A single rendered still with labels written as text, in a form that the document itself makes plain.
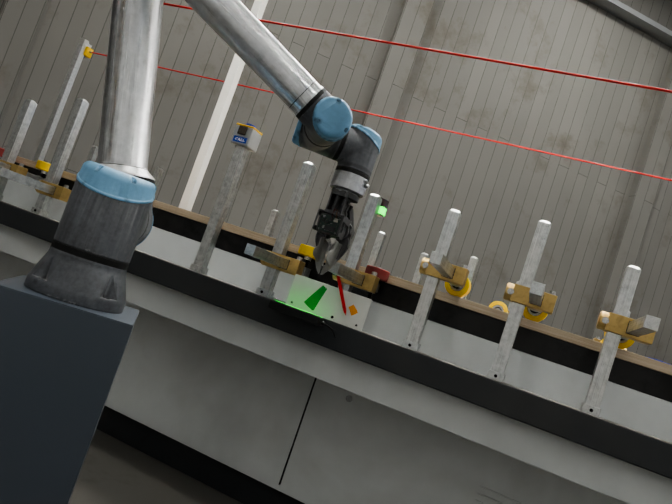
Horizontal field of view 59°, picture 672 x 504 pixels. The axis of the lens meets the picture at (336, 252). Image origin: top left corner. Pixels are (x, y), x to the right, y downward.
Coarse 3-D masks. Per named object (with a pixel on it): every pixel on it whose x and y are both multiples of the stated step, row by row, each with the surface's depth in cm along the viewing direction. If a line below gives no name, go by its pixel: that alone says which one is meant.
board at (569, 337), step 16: (16, 160) 258; (64, 176) 248; (160, 208) 231; (176, 208) 228; (224, 224) 221; (256, 240) 216; (272, 240) 213; (416, 288) 194; (464, 304) 189; (480, 304) 187; (528, 320) 182; (560, 336) 178; (576, 336) 177; (624, 352) 172; (656, 368) 169
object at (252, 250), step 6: (246, 246) 165; (252, 246) 164; (246, 252) 165; (252, 252) 164; (258, 252) 166; (264, 252) 170; (270, 252) 173; (258, 258) 168; (264, 258) 171; (270, 258) 174; (276, 258) 178; (282, 258) 182; (276, 264) 179; (282, 264) 183; (306, 270) 201; (306, 276) 202
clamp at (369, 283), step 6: (354, 270) 179; (336, 276) 181; (366, 276) 178; (372, 276) 177; (342, 282) 180; (348, 282) 179; (366, 282) 178; (372, 282) 177; (378, 282) 181; (360, 288) 178; (366, 288) 177; (372, 288) 177
